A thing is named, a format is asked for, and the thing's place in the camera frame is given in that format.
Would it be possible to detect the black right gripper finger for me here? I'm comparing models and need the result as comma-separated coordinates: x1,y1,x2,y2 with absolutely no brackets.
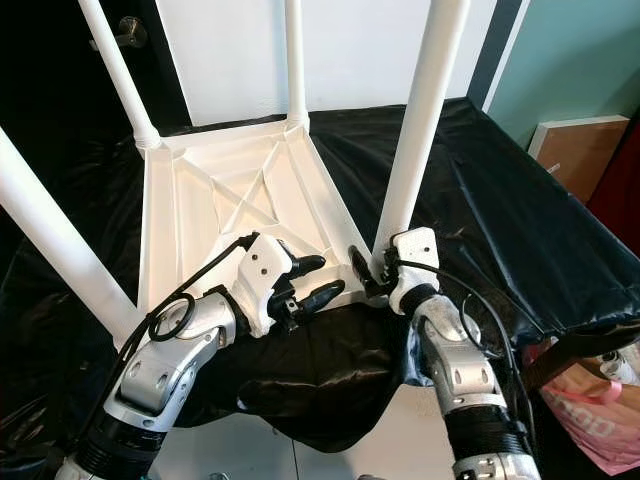
348,245,377,292

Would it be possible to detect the white plastic table leg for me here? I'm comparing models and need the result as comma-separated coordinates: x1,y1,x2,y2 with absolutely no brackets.
78,0,161,151
0,130,142,347
285,0,311,131
372,0,471,257

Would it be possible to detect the black plastic table cover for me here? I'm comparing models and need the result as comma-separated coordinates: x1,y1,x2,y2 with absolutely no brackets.
0,95,640,471

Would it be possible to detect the brown wooden board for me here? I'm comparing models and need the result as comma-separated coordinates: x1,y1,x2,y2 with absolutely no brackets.
528,115,631,201

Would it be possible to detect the dark red fabric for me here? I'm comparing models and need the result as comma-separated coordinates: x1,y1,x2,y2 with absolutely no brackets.
585,140,640,226

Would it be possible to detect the pink plastic bag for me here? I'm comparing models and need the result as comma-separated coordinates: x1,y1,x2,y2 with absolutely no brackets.
540,345,640,476

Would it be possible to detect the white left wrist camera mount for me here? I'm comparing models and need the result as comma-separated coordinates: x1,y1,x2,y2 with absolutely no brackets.
235,232,306,339

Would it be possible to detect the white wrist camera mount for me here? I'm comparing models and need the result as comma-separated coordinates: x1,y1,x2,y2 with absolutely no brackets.
235,232,306,339
388,227,441,313

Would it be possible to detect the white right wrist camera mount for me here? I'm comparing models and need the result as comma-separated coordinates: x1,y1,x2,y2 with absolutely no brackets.
388,227,441,313

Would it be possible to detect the silver lever door handle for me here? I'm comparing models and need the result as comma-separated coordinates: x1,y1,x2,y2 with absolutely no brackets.
90,15,149,51

